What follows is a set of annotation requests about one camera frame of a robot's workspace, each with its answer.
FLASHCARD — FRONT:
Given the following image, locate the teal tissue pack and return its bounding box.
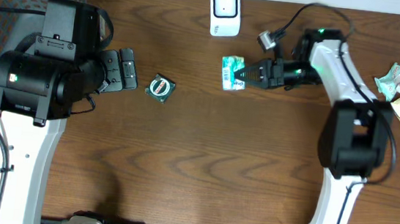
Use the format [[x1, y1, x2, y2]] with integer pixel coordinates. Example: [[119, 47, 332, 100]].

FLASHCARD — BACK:
[[221, 56, 245, 91]]

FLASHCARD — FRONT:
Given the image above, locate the teal small packet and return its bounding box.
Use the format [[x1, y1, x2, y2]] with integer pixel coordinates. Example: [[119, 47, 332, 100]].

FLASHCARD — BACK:
[[374, 62, 400, 102]]

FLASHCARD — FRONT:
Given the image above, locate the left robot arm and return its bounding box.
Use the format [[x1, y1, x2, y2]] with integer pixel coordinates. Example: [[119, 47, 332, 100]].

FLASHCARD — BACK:
[[0, 0, 138, 224]]

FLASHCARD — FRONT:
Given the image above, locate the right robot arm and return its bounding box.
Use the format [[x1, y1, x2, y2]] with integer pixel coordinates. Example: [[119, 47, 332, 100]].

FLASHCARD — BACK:
[[233, 29, 393, 224]]

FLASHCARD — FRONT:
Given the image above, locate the white barcode scanner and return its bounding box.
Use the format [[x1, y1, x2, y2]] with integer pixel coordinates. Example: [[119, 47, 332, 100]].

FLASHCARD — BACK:
[[210, 0, 241, 37]]

